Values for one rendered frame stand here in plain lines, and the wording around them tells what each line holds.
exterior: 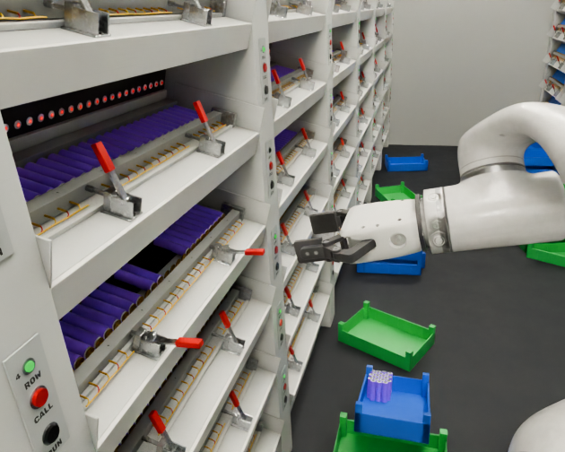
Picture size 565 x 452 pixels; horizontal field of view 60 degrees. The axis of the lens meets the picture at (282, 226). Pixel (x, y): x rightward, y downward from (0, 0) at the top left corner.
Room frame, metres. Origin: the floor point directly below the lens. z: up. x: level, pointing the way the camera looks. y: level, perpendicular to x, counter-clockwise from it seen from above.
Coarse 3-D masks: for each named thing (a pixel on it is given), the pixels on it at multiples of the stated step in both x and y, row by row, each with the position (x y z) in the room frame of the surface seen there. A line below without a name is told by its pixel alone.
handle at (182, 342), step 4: (156, 332) 0.54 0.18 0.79; (152, 336) 0.54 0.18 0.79; (152, 340) 0.54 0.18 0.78; (156, 340) 0.54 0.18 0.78; (160, 340) 0.54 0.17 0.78; (164, 340) 0.54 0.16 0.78; (168, 340) 0.54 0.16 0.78; (172, 340) 0.53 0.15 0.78; (176, 340) 0.53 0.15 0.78; (180, 340) 0.53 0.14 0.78; (184, 340) 0.53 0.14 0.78; (188, 340) 0.53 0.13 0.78; (192, 340) 0.53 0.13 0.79; (196, 340) 0.53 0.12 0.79; (200, 340) 0.52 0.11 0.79; (168, 344) 0.53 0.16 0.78; (172, 344) 0.53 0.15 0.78; (176, 344) 0.53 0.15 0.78; (180, 344) 0.52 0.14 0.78; (184, 344) 0.52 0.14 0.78; (188, 344) 0.52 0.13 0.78; (192, 344) 0.52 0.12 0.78; (196, 344) 0.52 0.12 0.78; (200, 344) 0.52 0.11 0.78; (196, 348) 0.52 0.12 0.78
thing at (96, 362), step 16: (224, 224) 0.89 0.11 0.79; (208, 240) 0.82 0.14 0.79; (192, 256) 0.75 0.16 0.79; (176, 272) 0.70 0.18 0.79; (160, 288) 0.65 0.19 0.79; (176, 288) 0.68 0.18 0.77; (144, 304) 0.61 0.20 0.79; (160, 304) 0.63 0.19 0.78; (128, 320) 0.57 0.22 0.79; (144, 320) 0.59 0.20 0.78; (160, 320) 0.60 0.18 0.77; (112, 336) 0.53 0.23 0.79; (128, 336) 0.55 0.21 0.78; (96, 352) 0.50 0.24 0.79; (112, 352) 0.51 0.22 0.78; (80, 368) 0.47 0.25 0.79; (96, 368) 0.48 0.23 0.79; (80, 384) 0.45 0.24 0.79
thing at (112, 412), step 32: (224, 192) 0.99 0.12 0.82; (256, 224) 0.96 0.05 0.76; (192, 288) 0.70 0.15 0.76; (224, 288) 0.75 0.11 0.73; (192, 320) 0.62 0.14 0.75; (128, 352) 0.53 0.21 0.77; (128, 384) 0.48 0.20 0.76; (160, 384) 0.53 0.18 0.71; (96, 416) 0.38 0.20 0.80; (128, 416) 0.45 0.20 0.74; (96, 448) 0.39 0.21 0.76
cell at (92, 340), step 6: (60, 324) 0.55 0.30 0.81; (66, 324) 0.55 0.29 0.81; (66, 330) 0.54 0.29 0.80; (72, 330) 0.54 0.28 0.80; (78, 330) 0.54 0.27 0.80; (84, 330) 0.54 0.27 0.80; (72, 336) 0.53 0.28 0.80; (78, 336) 0.53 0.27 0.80; (84, 336) 0.53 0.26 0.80; (90, 336) 0.53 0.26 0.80; (96, 336) 0.53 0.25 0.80; (84, 342) 0.53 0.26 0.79; (90, 342) 0.53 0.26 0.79; (96, 342) 0.53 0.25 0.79
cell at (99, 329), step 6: (66, 318) 0.56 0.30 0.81; (72, 318) 0.56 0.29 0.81; (78, 318) 0.56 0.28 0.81; (84, 318) 0.56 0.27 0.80; (72, 324) 0.56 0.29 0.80; (78, 324) 0.55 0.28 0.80; (84, 324) 0.55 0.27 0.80; (90, 324) 0.55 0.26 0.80; (96, 324) 0.56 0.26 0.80; (90, 330) 0.55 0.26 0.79; (96, 330) 0.55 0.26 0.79; (102, 330) 0.55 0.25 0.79; (102, 336) 0.54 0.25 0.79
